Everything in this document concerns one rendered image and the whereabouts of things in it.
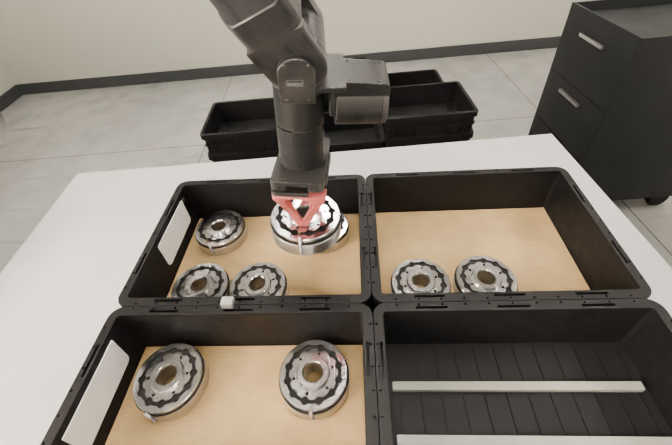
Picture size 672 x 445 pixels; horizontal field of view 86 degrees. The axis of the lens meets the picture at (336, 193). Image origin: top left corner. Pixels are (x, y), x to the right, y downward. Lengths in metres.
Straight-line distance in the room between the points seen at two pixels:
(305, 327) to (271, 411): 0.12
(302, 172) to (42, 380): 0.72
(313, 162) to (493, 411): 0.43
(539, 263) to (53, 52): 4.10
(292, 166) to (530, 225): 0.56
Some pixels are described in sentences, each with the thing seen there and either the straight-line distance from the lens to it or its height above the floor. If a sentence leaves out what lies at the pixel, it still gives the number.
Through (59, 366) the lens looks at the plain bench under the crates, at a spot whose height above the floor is 0.70.
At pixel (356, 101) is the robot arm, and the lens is 0.40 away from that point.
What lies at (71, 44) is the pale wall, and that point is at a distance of 4.16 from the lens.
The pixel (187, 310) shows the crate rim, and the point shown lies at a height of 0.93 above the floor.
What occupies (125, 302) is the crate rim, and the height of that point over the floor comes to 0.93.
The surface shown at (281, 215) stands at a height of 1.04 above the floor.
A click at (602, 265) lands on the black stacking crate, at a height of 0.89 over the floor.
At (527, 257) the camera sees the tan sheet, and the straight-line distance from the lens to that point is 0.79.
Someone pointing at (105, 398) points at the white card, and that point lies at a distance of 0.68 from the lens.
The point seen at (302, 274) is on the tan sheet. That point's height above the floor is 0.83.
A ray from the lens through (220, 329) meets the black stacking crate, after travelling 0.64.
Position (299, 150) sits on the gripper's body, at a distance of 0.43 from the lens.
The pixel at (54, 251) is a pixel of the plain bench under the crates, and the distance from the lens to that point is 1.24.
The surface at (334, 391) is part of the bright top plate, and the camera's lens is 0.59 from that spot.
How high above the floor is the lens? 1.41
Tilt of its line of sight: 42 degrees down
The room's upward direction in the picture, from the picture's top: 6 degrees counter-clockwise
